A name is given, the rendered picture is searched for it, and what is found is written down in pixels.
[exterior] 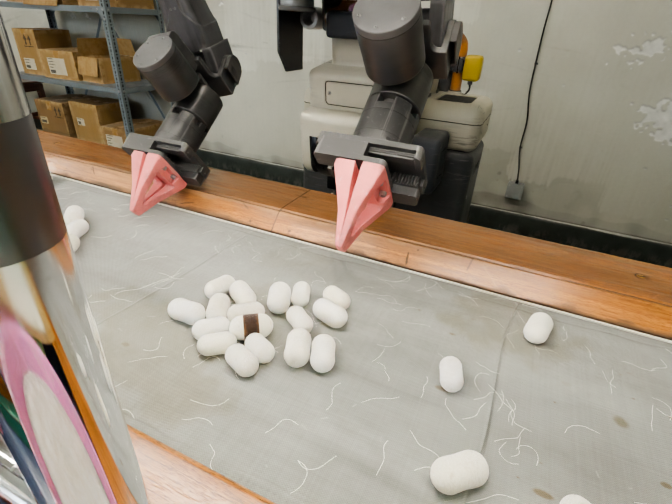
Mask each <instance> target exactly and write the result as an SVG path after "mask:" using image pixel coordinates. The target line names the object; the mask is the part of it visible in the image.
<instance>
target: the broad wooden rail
mask: <svg viewBox="0 0 672 504"><path fill-rule="evenodd" d="M37 132H38V135H39V139H40V142H41V145H42V149H43V152H44V155H45V158H46V162H47V165H48V168H49V171H50V173H51V174H55V175H58V176H62V177H66V178H69V179H73V180H77V181H81V182H84V183H88V184H92V185H95V186H99V187H103V188H107V189H110V190H114V191H118V192H121V193H125V194H129V195H131V191H132V159H131V156H130V155H129V154H127V153H126V152H125V151H124V150H123V149H121V148H118V147H113V146H109V145H104V144H100V143H95V142H90V141H86V140H81V139H77V138H72V137H67V136H63V135H58V134H54V133H49V132H44V131H40V130H37ZM208 168H209V170H210V173H209V175H208V176H207V178H206V179H205V180H204V182H203V183H202V185H201V186H195V185H191V184H187V185H186V187H185V188H184V189H182V190H180V191H179V192H177V193H175V194H173V195H171V196H170V197H168V198H166V199H164V200H162V201H160V202H159V203H162V204H166V205H170V206H173V207H177V208H181V209H185V210H188V211H192V212H196V213H199V214H203V215H207V216H211V217H214V218H218V219H222V220H225V221H229V222H233V223H236V224H240V225H244V226H248V227H251V228H255V229H259V230H262V231H266V232H270V233H274V234H277V235H281V236H285V237H288V238H292V239H296V240H300V241H303V242H307V243H311V244H314V245H318V246H322V247H326V248H329V249H333V250H337V251H338V249H337V248H336V246H335V238H336V226H337V215H338V204H337V195H334V194H329V193H325V192H320V191H315V190H311V189H306V188H302V187H297V186H292V185H288V184H283V183H279V182H274V181H269V180H265V179H260V178H256V177H251V176H246V175H242V174H237V173H233V172H228V171H223V170H219V169H214V168H210V167H208ZM344 253H348V254H352V255H355V256H359V257H363V258H366V259H370V260H374V261H378V262H381V263H385V264H389V265H392V266H396V267H400V268H404V269H407V270H411V271H415V272H418V273H422V274H426V275H430V276H433V277H437V278H441V279H444V280H448V281H452V282H456V283H459V284H463V285H467V286H470V287H474V288H478V289H482V290H485V291H489V292H493V293H496V294H500V295H504V296H508V297H511V298H515V299H519V300H522V301H526V302H530V303H534V304H537V305H541V306H545V307H548V308H552V309H556V310H560V311H563V312H567V313H571V314H574V315H578V316H582V317H585V318H589V319H593V320H597V321H600V322H604V323H608V324H611V325H615V326H619V327H623V328H626V329H630V330H634V331H637V332H641V333H645V334H649V335H652V336H656V337H660V338H663V339H667V340H671V341H672V268H669V267H664V266H660V265H655V264H651V263H646V262H641V261H637V260H632V259H628V258H623V257H618V256H614V255H609V254H605V253H600V252H595V251H591V250H586V249H582V248H577V247H572V246H568V245H563V244H559V243H554V242H550V241H545V240H540V239H536V238H531V237H527V236H522V235H517V234H513V233H508V232H504V231H499V230H494V229H490V228H485V227H481V226H476V225H471V224H467V223H462V222H458V221H453V220H449V219H444V218H439V217H435V216H430V215H426V214H421V213H416V212H412V211H407V210H403V209H398V208H393V207H390V208H389V209H388V210H387V211H386V212H385V213H383V214H382V215H381V216H380V217H379V218H377V219H376V220H375V221H374V222H373V223H371V224H370V225H369V226H368V227H367V228H365V229H364V230H363V231H362V232H361V234H360V235H359V236H358V237H357V238H356V240H355V241H354V242H353V243H352V244H351V246H350V247H349V248H348V249H347V250H346V252H344Z"/></svg>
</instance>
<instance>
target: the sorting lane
mask: <svg viewBox="0 0 672 504"><path fill-rule="evenodd" d="M51 175H52V177H53V179H52V181H53V185H54V188H55V191H56V194H57V198H58V201H59V204H60V208H61V211H62V214H63V217H64V214H65V211H66V209H67V208H68V207H69V206H72V205H77V206H80V207H81V208H82V209H83V210H84V219H83V220H85V221H87V223H88V224H89V230H88V231H87V232H86V233H85V234H84V235H82V236H81V237H80V238H79V240H80V246H79V248H78V249H77V250H76V251H75V252H74V254H75V257H76V260H77V263H78V267H79V270H80V273H81V276H82V280H83V283H84V286H85V290H86V293H87V296H88V299H89V303H90V306H91V309H92V313H93V316H94V319H95V322H96V326H97V329H98V332H99V335H100V339H101V342H102V345H103V349H104V352H105V355H106V358H107V362H108V365H109V368H110V372H111V375H112V378H113V381H114V385H115V388H116V391H117V395H118V398H119V401H120V404H121V408H122V411H123V414H124V417H125V421H126V424H128V425H130V426H132V427H134V428H136V429H138V430H140V431H141V432H143V433H145V434H147V435H149V436H151V437H153V438H155V439H156V440H158V441H160V442H162V443H164V444H166V445H168V446H170V447H171V448H173V449H175V450H177V451H179V452H181V453H183V454H184V455H186V456H188V457H190V458H192V459H194V460H196V461H198V462H199V463H201V464H203V465H205V466H207V467H209V468H211V469H213V470H214V471H216V472H218V473H220V474H222V475H224V476H226V477H228V478H229V479H231V480H233V481H235V482H237V483H239V484H241V485H242V486H244V487H246V488H248V489H250V490H252V491H254V492H256V493H257V494H259V495H261V496H263V497H265V498H267V499H269V500H271V501H272V502H274V503H276V504H560V501H561V500H562V498H564V497H565V496H567V495H571V494H574V495H579V496H581V497H583V498H585V499H586V500H587V501H589V502H590V503H591V504H672V341H671V340H667V339H663V338H660V337H656V336H652V335H649V334H645V333H641V332H637V331H634V330H630V329H626V328H623V327H619V326H615V325H611V324H608V323H604V322H600V321H597V320H593V319H589V318H585V317H582V316H578V315H574V314H571V313H567V312H563V311H560V310H556V309H552V308H548V307H545V306H541V305H537V304H534V303H530V302H526V301H522V300H519V299H515V298H511V297H508V296H504V295H500V294H496V293H493V292H489V291H485V290H482V289H478V288H474V287H470V286H467V285H463V284H459V283H456V282H452V281H448V280H444V279H441V278H437V277H433V276H430V275H426V274H422V273H418V272H415V271H411V270H407V269H404V268H400V267H396V266H392V265H389V264H385V263H381V262H378V261H374V260H370V259H366V258H363V257H359V256H355V255H352V254H348V253H344V252H340V251H337V250H333V249H329V248H326V247H322V246H318V245H314V244H311V243H307V242H303V241H300V240H296V239H292V238H288V237H285V236H281V235H277V234H274V233H270V232H266V231H262V230H259V229H255V228H251V227H248V226H244V225H240V224H236V223H233V222H229V221H225V220H222V219H218V218H214V217H211V216H207V215H203V214H199V213H196V212H192V211H188V210H185V209H181V208H177V207H173V206H170V205H166V204H162V203H157V204H156V205H154V206H153V207H152V208H150V209H149V210H147V211H146V212H144V213H143V214H142V215H140V216H138V215H135V214H134V213H133V212H131V211H130V200H131V195H129V194H125V193H121V192H118V191H114V190H110V189H107V188H103V187H99V186H95V185H92V184H88V183H84V182H81V181H77V180H73V179H69V178H66V177H62V176H58V175H55V174H51ZM223 275H230V276H232V277H233V278H234V279H235V281H238V280H242V281H244V282H246V283H247V284H248V285H249V286H250V288H251V289H252V290H253V291H254V293H255V294H256V298H257V299H256V302H259V303H261V304H262V305H263V306H264V308H265V314H266V315H268V316H269V317H270V318H271V319H272V321H273V329H272V332H271V333H270V334H269V335H268V336H267V337H265V338H266V339H267V340H268V341H269V342H270V343H271V344H272V345H273V347H274V349H275V355H274V357H273V359H272V360H271V361H270V362H268V363H265V364H262V363H259V368H258V370H257V372H256V373H255V374H254V375H252V376H250V377H242V376H240V375H239V374H238V373H237V372H236V371H235V370H234V369H233V368H232V367H231V366H230V365H229V364H228V363H227V362H226V359H225V354H219V355H213V356H204V355H202V354H200V353H199V352H198V350H197V342H198V340H197V339H195V338H194V337H193V335H192V327H193V325H189V324H187V323H184V322H182V321H178V320H175V319H173V318H171V317H170V316H169V314H168V310H167V309H168V305H169V303H170V302H171V301H172V300H174V299H176V298H184V299H187V300H189V301H193V302H197V303H200V304H201V305H203V307H204V308H205V311H206V309H207V307H208V304H209V300H210V298H208V297H207V296H206V295H205V293H204V287H205V285H206V284H207V283H208V282H209V281H211V280H214V279H216V278H219V277H221V276H223ZM300 281H304V282H306V283H308V284H309V286H310V289H311V291H310V296H309V302H308V304H307V305H306V306H304V307H302V308H303V309H304V310H305V312H306V313H307V314H308V315H309V316H310V317H311V319H312V320H313V328H312V330H311V331H310V332H309V334H310V335H311V339H312V340H311V347H310V356H311V351H312V342H313V340H314V338H315V337H316V336H318V335H320V334H328V335H330V336H331V337H332V338H333V339H334V341H335V344H336V347H335V363H334V366H333V368H332V369H331V370H330V371H328V372H325V373H320V372H317V371H315V370H314V369H313V368H312V366H311V364H310V358H309V360H308V362H307V363H306V364H305V365H304V366H302V367H300V368H294V367H291V366H289V365H288V364H287V363H286V361H285V359H284V350H285V347H286V340H287V336H288V334H289V333H290V332H291V331H292V330H293V329H294V328H293V327H292V325H291V324H290V323H289V322H288V321H287V318H286V313H287V311H286V312H284V313H282V314H274V313H272V312H271V311H270V310H269V308H268V306H267V299H268V293H269V289H270V287H271V286H272V285H273V284H274V283H276V282H284V283H286V284H287V285H288V286H289V287H290V290H291V295H292V292H293V287H294V285H295V284H296V283H297V282H300ZM330 285H333V286H336V287H338V288H339V289H341V290H342V291H344V292H345V293H347V294H348V295H349V297H350V300H351V303H350V305H349V307H348V308H347V309H345V310H346V312H347V315H348V319H347V322H346V323H345V325H344V326H342V327H340V328H332V327H330V326H329V325H327V324H325V323H324V322H322V321H321V320H319V319H318V318H317V317H316V316H315V315H314V313H313V305H314V303H315V302H316V301H317V300H318V299H321V298H323V291H324V289H325V288H326V287H328V286H330ZM538 312H542V313H546V314H548V315H549V316H550V317H551V318H552V321H553V328H552V330H551V332H550V334H549V336H548V338H547V340H546V341H545V342H543V343H541V344H534V343H531V342H529V341H528V340H527V339H526V338H525V336H524V333H523V330H524V327H525V325H526V324H527V322H528V320H529V318H530V317H531V316H532V315H533V314H534V313H538ZM447 356H453V357H456V358H457V359H459V361H460V362H461V364H462V370H463V379H464V384H463V387H462V388H461V389H460V390H459V391H457V392H448V391H446V390H445V389H444V388H443V387H442V386H441V384H440V368H439V365H440V362H441V360H442V359H443V358H445V357H447ZM463 450H474V451H476V452H478V453H480V454H481V455H482V456H483V457H484V458H485V460H486V462H487V464H488V467H489V476H488V479H487V481H486V482H485V483H484V484H483V485H482V486H480V487H478V488H474V489H468V490H465V491H462V492H460V493H457V494H454V495H447V494H443V493H441V492H440V491H438V490H437V489H436V488H435V486H434V485H433V483H432V481H431V477H430V470H431V466H432V464H433V463H434V461H435V460H436V459H438V458H440V457H442V456H446V455H451V454H455V453H458V452H461V451H463Z"/></svg>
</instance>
